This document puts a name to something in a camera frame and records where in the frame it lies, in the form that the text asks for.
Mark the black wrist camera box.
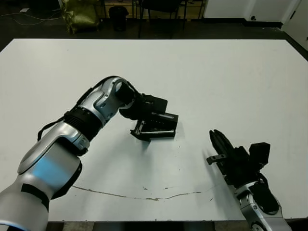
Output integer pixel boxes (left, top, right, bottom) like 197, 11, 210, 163
141, 95, 168, 114
249, 142, 270, 169

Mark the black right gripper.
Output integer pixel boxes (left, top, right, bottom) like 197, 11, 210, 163
205, 129, 261, 188

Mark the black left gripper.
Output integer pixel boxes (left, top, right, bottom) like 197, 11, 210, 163
119, 93, 160, 143

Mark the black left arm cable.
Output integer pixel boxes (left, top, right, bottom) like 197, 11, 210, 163
37, 115, 73, 145

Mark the black office chair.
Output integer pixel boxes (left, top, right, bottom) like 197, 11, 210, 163
138, 0, 187, 39

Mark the large crinkled plastic bag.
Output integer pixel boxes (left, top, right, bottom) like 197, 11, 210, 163
60, 0, 101, 34

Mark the white door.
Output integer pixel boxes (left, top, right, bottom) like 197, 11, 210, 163
281, 0, 308, 52

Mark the black box lid camera print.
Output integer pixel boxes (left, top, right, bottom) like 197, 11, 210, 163
144, 112, 179, 133

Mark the thin white floor cable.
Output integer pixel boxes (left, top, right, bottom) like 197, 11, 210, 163
0, 11, 62, 26

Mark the wooden shelf unit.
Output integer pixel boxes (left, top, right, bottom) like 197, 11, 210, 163
101, 0, 205, 19

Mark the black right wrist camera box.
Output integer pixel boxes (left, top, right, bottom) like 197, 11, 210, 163
249, 142, 270, 169

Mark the black trash bin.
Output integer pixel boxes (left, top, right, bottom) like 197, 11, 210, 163
108, 6, 128, 32

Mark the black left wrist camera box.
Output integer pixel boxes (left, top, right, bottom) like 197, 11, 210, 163
141, 95, 168, 114

